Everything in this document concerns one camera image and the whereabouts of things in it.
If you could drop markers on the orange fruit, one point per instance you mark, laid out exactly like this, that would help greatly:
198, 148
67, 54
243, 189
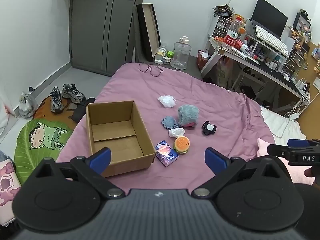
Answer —
242, 31

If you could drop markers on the white keyboard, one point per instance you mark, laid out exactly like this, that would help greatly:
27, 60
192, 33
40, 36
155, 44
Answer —
271, 38

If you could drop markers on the burger plush toy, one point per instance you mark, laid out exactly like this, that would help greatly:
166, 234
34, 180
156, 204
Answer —
181, 145

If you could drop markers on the small white box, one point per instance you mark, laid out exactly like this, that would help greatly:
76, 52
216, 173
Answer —
159, 61

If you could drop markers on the small white soft pack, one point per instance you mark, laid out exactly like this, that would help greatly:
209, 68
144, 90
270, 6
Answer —
176, 132

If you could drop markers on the black door stopper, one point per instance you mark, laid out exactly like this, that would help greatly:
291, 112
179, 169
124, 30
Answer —
31, 88

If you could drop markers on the clear water bottle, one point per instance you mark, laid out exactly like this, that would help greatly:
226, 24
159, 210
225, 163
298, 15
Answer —
233, 33

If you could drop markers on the clear plastic water jug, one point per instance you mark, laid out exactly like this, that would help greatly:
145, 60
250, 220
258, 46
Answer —
180, 55

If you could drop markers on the dark-rimmed eyeglasses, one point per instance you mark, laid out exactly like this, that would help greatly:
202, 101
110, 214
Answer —
151, 69

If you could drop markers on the purple-blue card box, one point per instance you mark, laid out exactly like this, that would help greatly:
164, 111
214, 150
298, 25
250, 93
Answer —
166, 153

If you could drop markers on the beige shopping bag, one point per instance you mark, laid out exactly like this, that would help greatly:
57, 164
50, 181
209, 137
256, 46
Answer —
223, 72

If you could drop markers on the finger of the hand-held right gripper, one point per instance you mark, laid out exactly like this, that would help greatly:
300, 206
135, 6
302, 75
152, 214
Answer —
297, 143
277, 150

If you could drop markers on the white fluffy pouch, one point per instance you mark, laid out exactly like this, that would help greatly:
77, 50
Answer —
167, 101

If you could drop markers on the long dark cardboard tray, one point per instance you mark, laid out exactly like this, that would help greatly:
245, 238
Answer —
148, 30

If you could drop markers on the white blanket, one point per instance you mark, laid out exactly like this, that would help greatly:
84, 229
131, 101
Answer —
282, 126

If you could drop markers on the black white desk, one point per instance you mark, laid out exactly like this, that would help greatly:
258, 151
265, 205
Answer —
262, 68

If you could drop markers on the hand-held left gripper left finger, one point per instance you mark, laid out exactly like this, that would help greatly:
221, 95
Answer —
101, 158

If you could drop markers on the small drawer organizer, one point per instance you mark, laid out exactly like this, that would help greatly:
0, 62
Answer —
221, 27

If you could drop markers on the cardboard box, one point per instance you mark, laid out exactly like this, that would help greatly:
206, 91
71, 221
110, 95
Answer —
117, 140

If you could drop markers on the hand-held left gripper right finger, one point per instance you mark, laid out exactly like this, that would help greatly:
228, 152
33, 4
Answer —
215, 158

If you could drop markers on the brown floor mat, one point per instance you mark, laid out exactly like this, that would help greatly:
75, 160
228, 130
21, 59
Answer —
46, 112

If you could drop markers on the grey plastic bag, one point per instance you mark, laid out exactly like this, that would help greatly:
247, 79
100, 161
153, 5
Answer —
26, 106

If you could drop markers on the black picture frame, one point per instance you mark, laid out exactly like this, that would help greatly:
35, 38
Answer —
301, 22

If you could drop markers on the pink pillow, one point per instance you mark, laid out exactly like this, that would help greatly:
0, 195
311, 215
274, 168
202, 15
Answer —
263, 148

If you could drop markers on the person's right hand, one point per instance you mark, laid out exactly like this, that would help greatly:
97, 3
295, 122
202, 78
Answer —
310, 174

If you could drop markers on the black monitor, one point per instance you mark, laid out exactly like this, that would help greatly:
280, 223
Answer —
270, 17

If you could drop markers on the green cartoon leaf rug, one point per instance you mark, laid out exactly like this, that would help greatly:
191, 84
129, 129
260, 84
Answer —
30, 152

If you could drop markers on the green cup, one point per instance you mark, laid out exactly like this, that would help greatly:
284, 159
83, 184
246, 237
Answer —
170, 54

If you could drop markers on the grey-blue fluffy plush toy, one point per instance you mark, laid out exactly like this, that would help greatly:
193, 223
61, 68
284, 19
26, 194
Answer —
188, 115

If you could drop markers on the blue round plush pad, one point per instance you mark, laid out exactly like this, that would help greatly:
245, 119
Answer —
169, 122

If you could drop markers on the white power strip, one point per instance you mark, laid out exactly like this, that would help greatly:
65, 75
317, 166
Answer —
295, 116

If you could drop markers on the grey door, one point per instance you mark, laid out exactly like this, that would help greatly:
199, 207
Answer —
100, 30

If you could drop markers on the pink cartoon cushion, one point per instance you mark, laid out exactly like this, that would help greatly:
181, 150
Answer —
7, 187

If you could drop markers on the orange jar white lid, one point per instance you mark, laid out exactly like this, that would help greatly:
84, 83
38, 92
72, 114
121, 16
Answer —
203, 58

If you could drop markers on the pink bed sheet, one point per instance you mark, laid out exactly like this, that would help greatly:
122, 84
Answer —
212, 100

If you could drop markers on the grey sneaker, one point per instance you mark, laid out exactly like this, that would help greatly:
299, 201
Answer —
73, 93
57, 101

